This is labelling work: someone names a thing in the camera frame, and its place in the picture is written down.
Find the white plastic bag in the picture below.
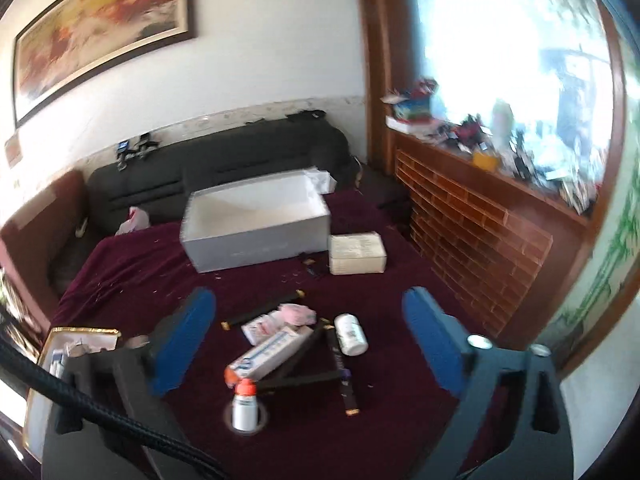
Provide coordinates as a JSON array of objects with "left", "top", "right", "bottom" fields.
[{"left": 116, "top": 207, "right": 151, "bottom": 235}]

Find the small beige box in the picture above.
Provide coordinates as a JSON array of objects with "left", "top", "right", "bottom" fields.
[{"left": 329, "top": 232, "right": 387, "bottom": 275}]

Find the large grey white box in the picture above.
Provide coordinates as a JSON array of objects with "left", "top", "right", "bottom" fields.
[{"left": 180, "top": 170, "right": 331, "bottom": 273}]

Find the red label white bottle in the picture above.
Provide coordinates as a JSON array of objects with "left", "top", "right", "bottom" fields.
[{"left": 241, "top": 310, "right": 285, "bottom": 346}]

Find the green label white pill bottle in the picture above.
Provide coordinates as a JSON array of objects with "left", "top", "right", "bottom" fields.
[{"left": 334, "top": 313, "right": 369, "bottom": 356}]

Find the purple tip black marker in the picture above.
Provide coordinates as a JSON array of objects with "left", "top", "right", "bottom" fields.
[{"left": 256, "top": 368, "right": 352, "bottom": 393}]

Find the black pen gold cap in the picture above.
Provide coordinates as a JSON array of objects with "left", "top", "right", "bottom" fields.
[{"left": 220, "top": 289, "right": 305, "bottom": 332}]

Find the orange cap white bottle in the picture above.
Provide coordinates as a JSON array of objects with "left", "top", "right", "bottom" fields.
[{"left": 231, "top": 378, "right": 259, "bottom": 434}]

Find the wooden windowsill cabinet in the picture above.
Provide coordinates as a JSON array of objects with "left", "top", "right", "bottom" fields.
[{"left": 360, "top": 0, "right": 639, "bottom": 358}]

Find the framed painting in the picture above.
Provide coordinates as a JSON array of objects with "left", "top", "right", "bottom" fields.
[{"left": 12, "top": 0, "right": 194, "bottom": 127}]

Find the black braided cable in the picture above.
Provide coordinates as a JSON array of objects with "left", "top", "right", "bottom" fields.
[{"left": 0, "top": 334, "right": 231, "bottom": 480}]

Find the brown tape roll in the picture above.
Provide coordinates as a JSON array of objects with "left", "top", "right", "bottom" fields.
[{"left": 222, "top": 402, "right": 268, "bottom": 437}]

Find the gold rimmed white tray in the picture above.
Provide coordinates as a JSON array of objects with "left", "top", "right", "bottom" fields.
[{"left": 23, "top": 327, "right": 120, "bottom": 463}]

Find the black marker orange end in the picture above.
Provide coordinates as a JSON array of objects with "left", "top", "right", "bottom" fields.
[{"left": 326, "top": 325, "right": 359, "bottom": 416}]

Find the black marker yellow end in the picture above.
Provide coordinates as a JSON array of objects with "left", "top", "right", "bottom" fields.
[{"left": 276, "top": 320, "right": 329, "bottom": 378}]

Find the maroon bed cover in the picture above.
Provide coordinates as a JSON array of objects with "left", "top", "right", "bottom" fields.
[{"left": 52, "top": 192, "right": 480, "bottom": 479}]

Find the orange blue ointment box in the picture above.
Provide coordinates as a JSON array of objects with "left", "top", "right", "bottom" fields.
[{"left": 224, "top": 326, "right": 314, "bottom": 388}]

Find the black sofa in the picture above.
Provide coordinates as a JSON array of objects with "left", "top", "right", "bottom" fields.
[{"left": 49, "top": 120, "right": 402, "bottom": 296}]

